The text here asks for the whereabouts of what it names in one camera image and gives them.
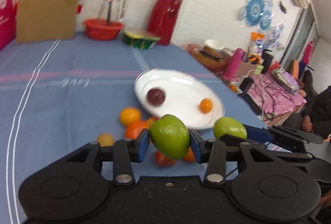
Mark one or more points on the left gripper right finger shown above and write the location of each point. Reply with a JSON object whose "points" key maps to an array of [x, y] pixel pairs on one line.
{"points": [[214, 153]]}

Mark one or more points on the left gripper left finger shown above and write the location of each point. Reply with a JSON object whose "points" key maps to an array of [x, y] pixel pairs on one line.
{"points": [[122, 154]]}

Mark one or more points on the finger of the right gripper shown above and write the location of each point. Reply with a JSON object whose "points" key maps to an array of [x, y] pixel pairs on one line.
{"points": [[254, 135]]}

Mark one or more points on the large orange tangerine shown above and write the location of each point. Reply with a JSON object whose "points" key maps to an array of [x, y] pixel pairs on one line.
{"points": [[135, 128]]}

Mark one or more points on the small brown kiwi fruit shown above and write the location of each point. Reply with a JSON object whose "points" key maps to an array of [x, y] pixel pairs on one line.
{"points": [[105, 140]]}

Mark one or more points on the green apple fruit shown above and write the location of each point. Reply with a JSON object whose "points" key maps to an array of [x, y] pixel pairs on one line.
{"points": [[230, 126], [170, 136]]}

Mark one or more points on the yellow orange citrus fruit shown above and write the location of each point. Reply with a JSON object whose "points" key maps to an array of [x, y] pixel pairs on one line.
{"points": [[129, 115]]}

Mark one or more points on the red peach fruit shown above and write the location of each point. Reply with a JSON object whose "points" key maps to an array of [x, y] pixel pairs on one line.
{"points": [[162, 161]]}

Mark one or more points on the small orange mandarin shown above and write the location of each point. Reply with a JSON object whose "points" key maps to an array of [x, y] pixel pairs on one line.
{"points": [[206, 105]]}

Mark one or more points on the dark red plum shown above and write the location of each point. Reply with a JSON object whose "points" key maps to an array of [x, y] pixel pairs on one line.
{"points": [[155, 97]]}

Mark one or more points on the white round plate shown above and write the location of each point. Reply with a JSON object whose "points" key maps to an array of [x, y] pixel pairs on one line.
{"points": [[183, 94]]}

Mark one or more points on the pink thermos bottle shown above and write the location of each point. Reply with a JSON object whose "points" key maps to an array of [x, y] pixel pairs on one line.
{"points": [[234, 63]]}

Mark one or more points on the orange glass bowl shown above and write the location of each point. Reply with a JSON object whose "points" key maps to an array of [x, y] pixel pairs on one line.
{"points": [[213, 61]]}

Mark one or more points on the green instant noodle bowl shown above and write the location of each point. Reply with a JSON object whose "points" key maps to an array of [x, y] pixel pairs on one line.
{"points": [[138, 38]]}

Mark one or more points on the red plastic basket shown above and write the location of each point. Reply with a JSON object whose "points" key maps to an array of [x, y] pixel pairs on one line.
{"points": [[98, 29]]}

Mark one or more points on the red thermos jug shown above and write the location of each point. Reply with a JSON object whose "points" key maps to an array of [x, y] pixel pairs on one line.
{"points": [[163, 19]]}

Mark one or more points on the brown cardboard box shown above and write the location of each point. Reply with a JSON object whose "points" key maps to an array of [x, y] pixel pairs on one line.
{"points": [[40, 20]]}

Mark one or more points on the blue round wall decoration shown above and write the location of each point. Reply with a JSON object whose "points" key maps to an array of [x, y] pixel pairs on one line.
{"points": [[251, 12]]}

